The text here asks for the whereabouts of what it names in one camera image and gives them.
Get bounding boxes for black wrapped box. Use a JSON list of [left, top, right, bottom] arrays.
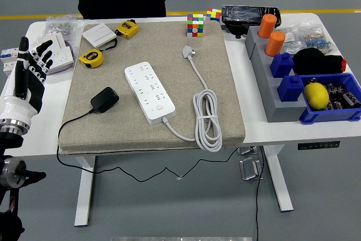
[[221, 5, 282, 40]]

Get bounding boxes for clear bag of screws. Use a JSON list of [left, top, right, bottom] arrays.
[[45, 14, 85, 41]]

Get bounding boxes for black floor cable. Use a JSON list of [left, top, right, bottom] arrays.
[[254, 146, 266, 241]]

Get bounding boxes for blue plastic bin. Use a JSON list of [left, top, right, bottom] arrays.
[[298, 72, 361, 125]]

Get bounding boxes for yellow lemon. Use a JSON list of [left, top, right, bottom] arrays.
[[303, 82, 330, 111]]

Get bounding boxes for grey stepped block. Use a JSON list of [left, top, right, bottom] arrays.
[[244, 25, 308, 123]]

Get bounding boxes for white power strip cable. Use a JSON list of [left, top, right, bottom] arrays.
[[162, 45, 223, 153]]

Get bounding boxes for clear bag of white parts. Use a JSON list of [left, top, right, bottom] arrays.
[[278, 25, 307, 52]]

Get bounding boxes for black power adapter plug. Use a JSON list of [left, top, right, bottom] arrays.
[[89, 86, 120, 114]]

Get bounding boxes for metal bracket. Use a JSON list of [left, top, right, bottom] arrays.
[[239, 156, 265, 181], [236, 146, 259, 156]]

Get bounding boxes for clear bag of blue parts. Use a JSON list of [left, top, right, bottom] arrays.
[[298, 20, 336, 55]]

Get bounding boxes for white table leg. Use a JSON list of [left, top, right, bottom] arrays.
[[74, 155, 96, 227], [261, 144, 294, 213]]

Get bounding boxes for white power strip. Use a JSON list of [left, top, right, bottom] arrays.
[[124, 60, 176, 125]]

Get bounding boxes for grey-brown mat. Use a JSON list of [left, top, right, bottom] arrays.
[[58, 20, 246, 156]]

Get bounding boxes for large colourful puzzle cube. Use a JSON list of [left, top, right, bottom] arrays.
[[186, 13, 205, 38]]

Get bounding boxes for black cloth bundle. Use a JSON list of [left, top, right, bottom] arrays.
[[292, 47, 347, 76]]

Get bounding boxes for black adapter cord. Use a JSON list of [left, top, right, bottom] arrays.
[[56, 108, 240, 182]]

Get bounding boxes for white circuit breaker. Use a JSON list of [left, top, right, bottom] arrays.
[[0, 47, 20, 77]]

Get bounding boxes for black desk control panel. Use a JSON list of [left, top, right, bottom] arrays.
[[297, 141, 341, 151]]

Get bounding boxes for white wall switch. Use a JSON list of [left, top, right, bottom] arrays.
[[81, 23, 118, 49]]

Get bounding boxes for dark capacitors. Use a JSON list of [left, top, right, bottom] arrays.
[[324, 82, 361, 111]]

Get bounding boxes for white wall socket panel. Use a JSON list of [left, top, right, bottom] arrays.
[[49, 47, 74, 70]]

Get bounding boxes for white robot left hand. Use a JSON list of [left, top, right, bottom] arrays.
[[0, 36, 54, 126]]

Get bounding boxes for white socket box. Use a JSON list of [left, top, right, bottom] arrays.
[[37, 32, 68, 52]]

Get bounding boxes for purple bowl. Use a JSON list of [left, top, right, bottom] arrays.
[[46, 40, 76, 76]]

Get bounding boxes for blue block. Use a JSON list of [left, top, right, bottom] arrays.
[[270, 52, 295, 78], [276, 75, 305, 103]]

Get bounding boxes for orange cylinder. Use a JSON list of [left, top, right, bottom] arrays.
[[258, 14, 278, 39], [264, 30, 286, 58]]

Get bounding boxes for small colourful puzzle cube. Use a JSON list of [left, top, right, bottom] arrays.
[[205, 8, 222, 23]]

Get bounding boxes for yellow tape measure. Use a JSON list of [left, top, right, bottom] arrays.
[[115, 19, 140, 40], [78, 49, 104, 69]]

